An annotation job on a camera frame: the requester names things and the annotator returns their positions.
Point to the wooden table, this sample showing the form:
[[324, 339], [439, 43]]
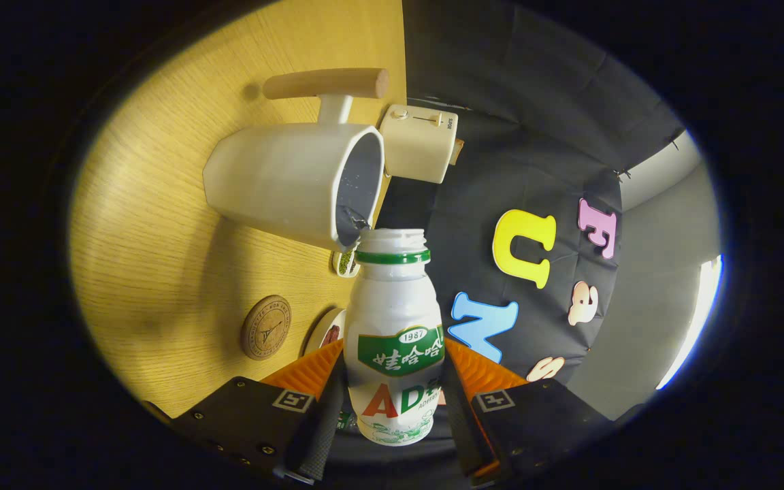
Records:
[[154, 238]]

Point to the white juice bottle green label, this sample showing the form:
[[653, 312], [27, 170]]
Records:
[[392, 299]]

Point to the small white divided dish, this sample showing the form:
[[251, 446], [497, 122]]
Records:
[[346, 262]]

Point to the round cork coaster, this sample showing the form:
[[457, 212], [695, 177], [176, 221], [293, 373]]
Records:
[[266, 327]]

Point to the cream toaster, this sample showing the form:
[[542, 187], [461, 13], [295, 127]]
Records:
[[419, 146]]

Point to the bread slice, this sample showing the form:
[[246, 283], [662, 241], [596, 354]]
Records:
[[458, 151]]

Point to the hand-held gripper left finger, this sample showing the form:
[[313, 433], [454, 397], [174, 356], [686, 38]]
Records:
[[256, 415]]

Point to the round white plate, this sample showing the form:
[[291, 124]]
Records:
[[317, 333]]

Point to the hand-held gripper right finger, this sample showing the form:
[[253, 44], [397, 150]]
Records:
[[460, 422]]

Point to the red meat strip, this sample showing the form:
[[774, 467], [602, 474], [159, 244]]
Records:
[[333, 335]]

